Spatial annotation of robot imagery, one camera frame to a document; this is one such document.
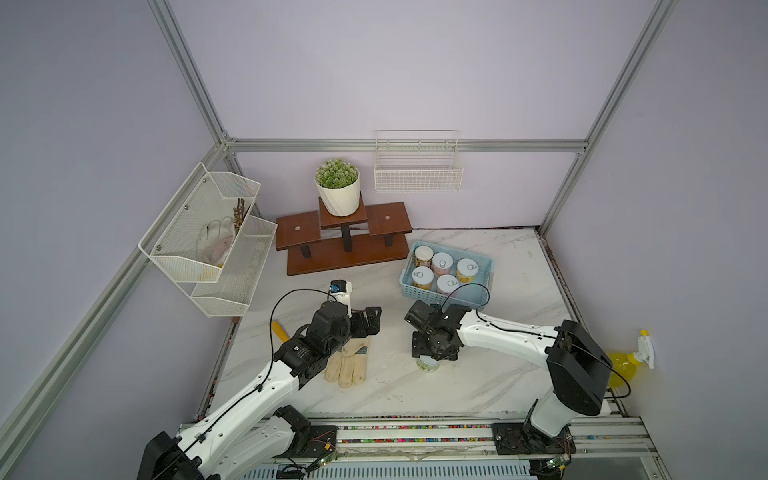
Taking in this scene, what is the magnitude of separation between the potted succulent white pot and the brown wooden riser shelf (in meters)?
0.05

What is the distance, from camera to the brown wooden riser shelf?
38.5 inches

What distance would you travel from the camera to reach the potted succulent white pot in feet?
2.81
